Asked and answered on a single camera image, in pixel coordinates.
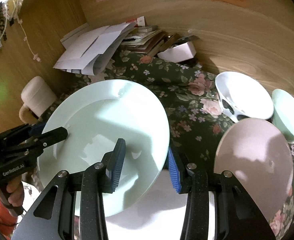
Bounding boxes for white plate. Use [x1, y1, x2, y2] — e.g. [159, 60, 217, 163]
[73, 168, 216, 240]

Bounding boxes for small mint green bowl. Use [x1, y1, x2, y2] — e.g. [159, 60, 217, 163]
[272, 89, 294, 143]

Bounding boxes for white paper stack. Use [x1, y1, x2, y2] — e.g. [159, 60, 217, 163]
[53, 22, 136, 75]

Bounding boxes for stack of books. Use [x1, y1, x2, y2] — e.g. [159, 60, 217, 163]
[120, 25, 181, 57]

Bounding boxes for orange left sleeve forearm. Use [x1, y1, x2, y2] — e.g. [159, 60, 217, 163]
[0, 201, 17, 239]

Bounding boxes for patterned brown headband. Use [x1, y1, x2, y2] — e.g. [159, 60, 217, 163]
[0, 2, 7, 41]

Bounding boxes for floral tablecloth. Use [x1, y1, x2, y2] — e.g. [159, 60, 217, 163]
[40, 49, 294, 239]

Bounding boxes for mint green plate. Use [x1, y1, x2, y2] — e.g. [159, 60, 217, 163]
[37, 79, 170, 217]

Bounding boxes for white charger with cable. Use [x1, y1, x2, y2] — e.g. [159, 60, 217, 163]
[0, 0, 41, 62]

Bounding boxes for pink bowl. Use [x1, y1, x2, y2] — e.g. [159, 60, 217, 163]
[214, 118, 293, 220]

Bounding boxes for small white box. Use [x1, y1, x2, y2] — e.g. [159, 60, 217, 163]
[157, 41, 196, 63]

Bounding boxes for white bowl black spots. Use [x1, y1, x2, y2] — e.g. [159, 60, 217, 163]
[215, 72, 274, 123]

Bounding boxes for pink thermos mug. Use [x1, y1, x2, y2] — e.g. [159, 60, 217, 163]
[18, 76, 57, 124]

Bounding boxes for left hand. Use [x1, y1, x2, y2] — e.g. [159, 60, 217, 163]
[0, 175, 24, 207]

